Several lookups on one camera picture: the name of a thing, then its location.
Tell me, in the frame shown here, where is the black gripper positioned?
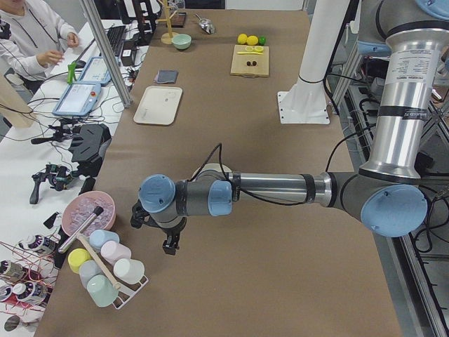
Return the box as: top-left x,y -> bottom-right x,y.
130,201 -> 187,256

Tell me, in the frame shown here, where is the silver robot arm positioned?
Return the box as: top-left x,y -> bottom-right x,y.
130,1 -> 448,255

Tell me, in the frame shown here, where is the cream rabbit serving tray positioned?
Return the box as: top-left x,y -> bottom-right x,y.
133,86 -> 182,126

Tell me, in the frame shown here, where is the white cup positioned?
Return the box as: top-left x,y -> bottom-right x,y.
114,258 -> 145,284

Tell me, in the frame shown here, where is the pink cup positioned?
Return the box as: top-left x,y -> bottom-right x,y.
100,240 -> 132,265

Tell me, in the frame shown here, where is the white cup rack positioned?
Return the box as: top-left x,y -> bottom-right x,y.
112,275 -> 149,310

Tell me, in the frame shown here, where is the light blue cup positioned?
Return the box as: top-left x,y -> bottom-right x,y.
89,230 -> 120,252

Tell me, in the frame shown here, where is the mint green cup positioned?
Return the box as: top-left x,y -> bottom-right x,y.
86,275 -> 119,308

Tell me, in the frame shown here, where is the grey cup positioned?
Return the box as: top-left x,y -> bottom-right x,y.
79,260 -> 103,289

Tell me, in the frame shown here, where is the metal scoop black tip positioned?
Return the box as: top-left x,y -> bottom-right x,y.
58,206 -> 104,253

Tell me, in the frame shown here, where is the yellow cup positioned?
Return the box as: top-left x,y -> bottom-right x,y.
68,248 -> 92,274

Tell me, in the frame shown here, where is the pink bowl of ice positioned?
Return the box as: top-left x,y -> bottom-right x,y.
62,191 -> 116,236

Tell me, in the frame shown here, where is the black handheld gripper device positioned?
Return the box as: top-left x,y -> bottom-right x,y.
29,164 -> 78,204

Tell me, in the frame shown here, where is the grey folded cloth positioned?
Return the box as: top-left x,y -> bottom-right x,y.
154,70 -> 178,84

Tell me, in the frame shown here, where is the blue teach pendant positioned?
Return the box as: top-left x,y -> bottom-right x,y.
78,56 -> 111,86
53,82 -> 101,117

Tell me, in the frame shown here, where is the bamboo cutting board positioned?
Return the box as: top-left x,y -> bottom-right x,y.
230,45 -> 269,77

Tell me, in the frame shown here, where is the yellow plastic knife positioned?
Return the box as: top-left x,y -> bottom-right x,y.
236,51 -> 264,55

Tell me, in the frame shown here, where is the mint green bowl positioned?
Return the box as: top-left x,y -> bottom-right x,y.
172,34 -> 192,51

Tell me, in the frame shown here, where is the wooden mug tree stand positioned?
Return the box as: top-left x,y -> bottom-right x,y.
157,0 -> 179,45

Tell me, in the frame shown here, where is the black keyboard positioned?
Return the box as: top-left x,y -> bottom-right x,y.
106,25 -> 126,57

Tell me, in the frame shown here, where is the yellow lemon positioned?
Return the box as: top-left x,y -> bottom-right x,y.
237,34 -> 248,45
246,35 -> 259,46

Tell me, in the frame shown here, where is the silver metal scoop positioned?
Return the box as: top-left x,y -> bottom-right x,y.
195,13 -> 215,34

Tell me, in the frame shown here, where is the green lime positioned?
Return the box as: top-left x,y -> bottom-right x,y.
258,36 -> 266,46

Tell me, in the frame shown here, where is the seated person white shirt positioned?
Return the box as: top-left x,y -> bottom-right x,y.
1,1 -> 79,93

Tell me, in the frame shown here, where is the wooden rack handle stick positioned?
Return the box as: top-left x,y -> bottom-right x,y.
76,234 -> 121,289

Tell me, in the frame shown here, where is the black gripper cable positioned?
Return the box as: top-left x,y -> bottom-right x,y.
189,142 -> 246,197

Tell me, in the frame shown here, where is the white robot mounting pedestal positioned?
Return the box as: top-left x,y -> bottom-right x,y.
278,0 -> 358,124

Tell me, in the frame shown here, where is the aluminium frame post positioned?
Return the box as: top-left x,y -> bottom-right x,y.
80,0 -> 132,108

